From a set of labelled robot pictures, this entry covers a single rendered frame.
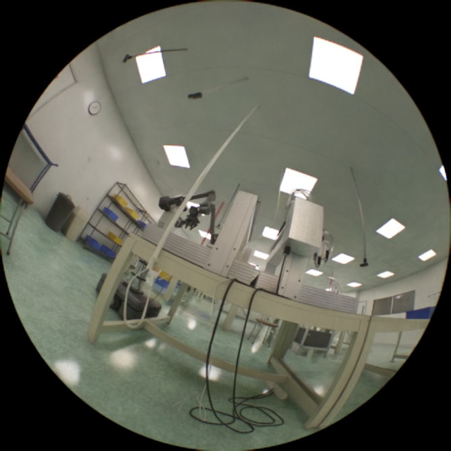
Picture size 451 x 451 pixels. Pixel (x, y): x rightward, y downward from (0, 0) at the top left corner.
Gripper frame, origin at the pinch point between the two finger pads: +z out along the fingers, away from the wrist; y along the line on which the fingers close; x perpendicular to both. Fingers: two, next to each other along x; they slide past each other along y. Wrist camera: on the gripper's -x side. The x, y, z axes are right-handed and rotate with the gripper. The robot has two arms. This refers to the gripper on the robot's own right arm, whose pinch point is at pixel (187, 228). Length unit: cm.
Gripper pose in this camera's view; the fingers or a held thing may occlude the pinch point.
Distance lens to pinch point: 111.4
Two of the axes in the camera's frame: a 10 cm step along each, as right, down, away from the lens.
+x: 0.5, 4.7, 8.8
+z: -3.8, 8.2, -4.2
